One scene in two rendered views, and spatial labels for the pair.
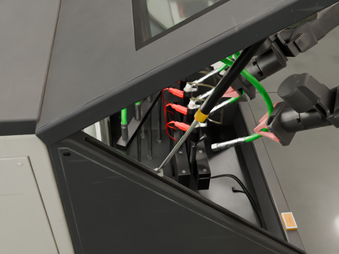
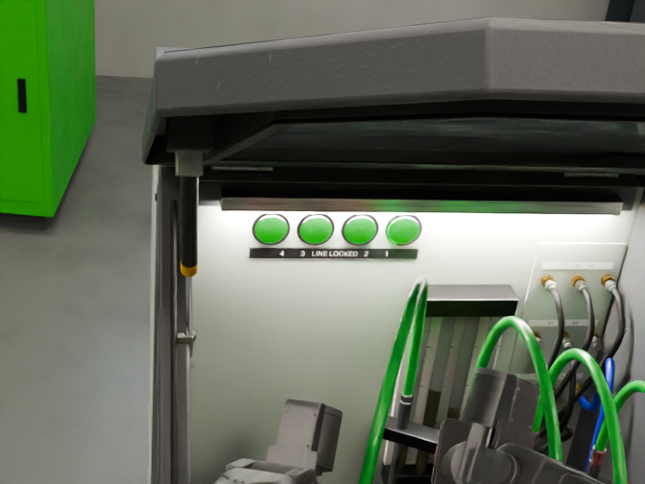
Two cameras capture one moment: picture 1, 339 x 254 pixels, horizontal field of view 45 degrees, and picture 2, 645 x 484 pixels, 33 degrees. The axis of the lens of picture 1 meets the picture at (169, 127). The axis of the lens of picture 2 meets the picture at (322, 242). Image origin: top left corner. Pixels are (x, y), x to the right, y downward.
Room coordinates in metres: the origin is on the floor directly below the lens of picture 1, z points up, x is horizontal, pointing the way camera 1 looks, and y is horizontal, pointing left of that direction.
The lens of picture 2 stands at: (0.58, -1.07, 2.13)
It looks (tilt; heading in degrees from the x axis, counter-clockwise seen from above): 32 degrees down; 86
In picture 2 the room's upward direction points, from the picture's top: 6 degrees clockwise
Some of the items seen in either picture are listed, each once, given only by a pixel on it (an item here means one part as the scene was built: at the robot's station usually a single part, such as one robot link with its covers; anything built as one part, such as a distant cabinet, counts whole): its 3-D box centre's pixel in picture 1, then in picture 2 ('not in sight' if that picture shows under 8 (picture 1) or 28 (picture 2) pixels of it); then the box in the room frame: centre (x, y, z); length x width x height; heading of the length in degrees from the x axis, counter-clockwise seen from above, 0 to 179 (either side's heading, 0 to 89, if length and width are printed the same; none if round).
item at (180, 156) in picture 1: (185, 149); not in sight; (0.95, -0.06, 0.91); 0.34 x 0.10 x 0.15; 8
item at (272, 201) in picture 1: (261, 179); not in sight; (0.87, -0.31, 0.87); 0.62 x 0.04 x 0.16; 8
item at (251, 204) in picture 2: not in sight; (425, 202); (0.80, 0.19, 1.43); 0.54 x 0.03 x 0.02; 8
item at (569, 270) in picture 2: not in sight; (562, 338); (1.04, 0.22, 1.20); 0.13 x 0.03 x 0.31; 8
